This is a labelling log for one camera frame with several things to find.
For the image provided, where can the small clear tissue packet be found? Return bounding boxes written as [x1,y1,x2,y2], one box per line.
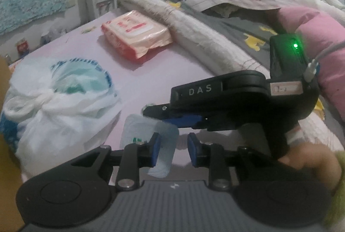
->
[119,113,180,178]

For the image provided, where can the white plastic bag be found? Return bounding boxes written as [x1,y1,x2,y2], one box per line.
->
[1,57,122,177]

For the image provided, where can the brown cardboard box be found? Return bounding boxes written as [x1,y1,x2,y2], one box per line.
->
[0,136,24,231]

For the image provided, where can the person's right hand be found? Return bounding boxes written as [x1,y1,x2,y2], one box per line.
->
[278,143,342,191]

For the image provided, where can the grey quilt yellow dogs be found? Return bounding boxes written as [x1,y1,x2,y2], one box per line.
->
[129,0,327,114]

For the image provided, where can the pink wet wipes pack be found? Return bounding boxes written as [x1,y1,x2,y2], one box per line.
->
[101,11,173,64]

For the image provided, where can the white water dispenser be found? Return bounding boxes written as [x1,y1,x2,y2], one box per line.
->
[86,0,118,21]

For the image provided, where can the red can on floor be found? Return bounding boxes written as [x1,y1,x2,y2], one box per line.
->
[16,38,30,58]

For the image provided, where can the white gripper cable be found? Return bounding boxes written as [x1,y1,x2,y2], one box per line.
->
[304,40,345,83]

